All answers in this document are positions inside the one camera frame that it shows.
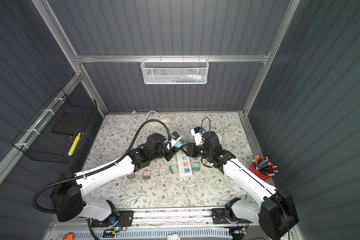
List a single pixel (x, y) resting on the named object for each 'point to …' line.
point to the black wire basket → (55, 132)
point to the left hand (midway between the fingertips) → (178, 145)
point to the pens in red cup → (264, 165)
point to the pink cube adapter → (147, 174)
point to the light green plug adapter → (196, 166)
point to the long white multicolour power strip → (184, 165)
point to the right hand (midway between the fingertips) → (184, 149)
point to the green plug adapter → (173, 169)
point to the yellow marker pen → (76, 139)
